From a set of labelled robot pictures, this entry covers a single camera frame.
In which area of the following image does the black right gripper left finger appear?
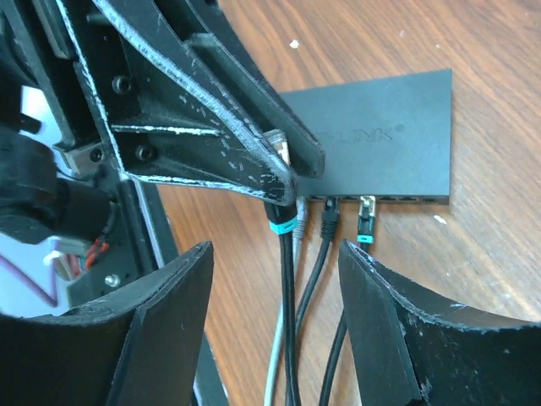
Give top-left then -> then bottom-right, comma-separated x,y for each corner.
1,242 -> 214,405

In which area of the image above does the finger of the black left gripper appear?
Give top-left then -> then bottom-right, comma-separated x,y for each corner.
160,0 -> 325,178

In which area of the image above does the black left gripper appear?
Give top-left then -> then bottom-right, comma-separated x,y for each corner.
1,1 -> 296,206

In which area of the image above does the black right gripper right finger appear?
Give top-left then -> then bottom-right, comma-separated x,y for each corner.
339,240 -> 540,405

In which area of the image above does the black cable teal band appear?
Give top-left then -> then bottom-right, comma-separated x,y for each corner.
319,195 -> 376,405

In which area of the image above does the black round ethernet cable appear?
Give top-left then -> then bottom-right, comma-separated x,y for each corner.
293,196 -> 342,339

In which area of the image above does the grey ethernet cable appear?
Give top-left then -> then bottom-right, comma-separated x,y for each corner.
264,196 -> 309,406

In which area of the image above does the black network switch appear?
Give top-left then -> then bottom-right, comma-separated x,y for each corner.
281,69 -> 452,205

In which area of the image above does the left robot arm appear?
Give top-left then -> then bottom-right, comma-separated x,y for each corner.
1,1 -> 325,281

